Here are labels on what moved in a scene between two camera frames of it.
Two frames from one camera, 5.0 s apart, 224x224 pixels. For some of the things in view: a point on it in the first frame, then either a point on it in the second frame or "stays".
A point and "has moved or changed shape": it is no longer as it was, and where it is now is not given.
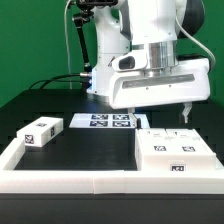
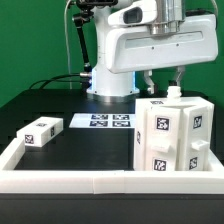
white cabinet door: (186, 142) -> (196, 131)
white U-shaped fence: (104, 182) stays
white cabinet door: (158, 141) has moved or changed shape
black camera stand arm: (87, 7) stays
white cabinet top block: (41, 131) stays
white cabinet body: (173, 149) has moved or changed shape
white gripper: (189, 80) -> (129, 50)
